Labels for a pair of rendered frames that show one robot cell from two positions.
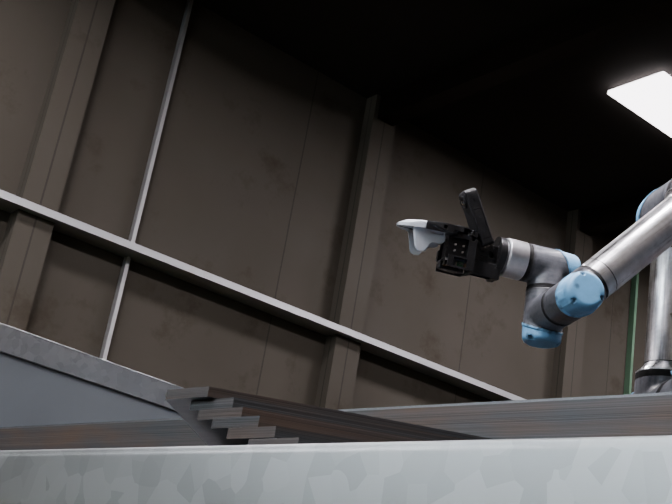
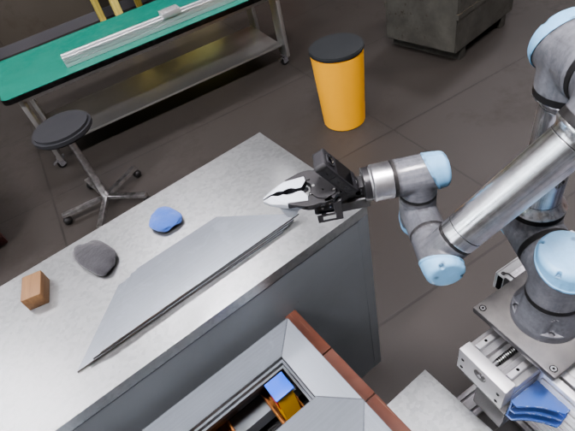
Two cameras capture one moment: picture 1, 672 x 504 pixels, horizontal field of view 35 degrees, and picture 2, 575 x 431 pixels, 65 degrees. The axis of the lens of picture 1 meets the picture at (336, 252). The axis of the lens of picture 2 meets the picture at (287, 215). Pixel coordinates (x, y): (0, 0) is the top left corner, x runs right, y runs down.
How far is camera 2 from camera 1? 1.90 m
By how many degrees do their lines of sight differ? 67
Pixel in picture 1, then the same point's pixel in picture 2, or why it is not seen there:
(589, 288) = (449, 275)
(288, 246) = not seen: outside the picture
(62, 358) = (97, 405)
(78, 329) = not seen: outside the picture
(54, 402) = (112, 414)
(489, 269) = (359, 203)
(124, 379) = (139, 375)
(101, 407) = (138, 391)
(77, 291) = not seen: outside the picture
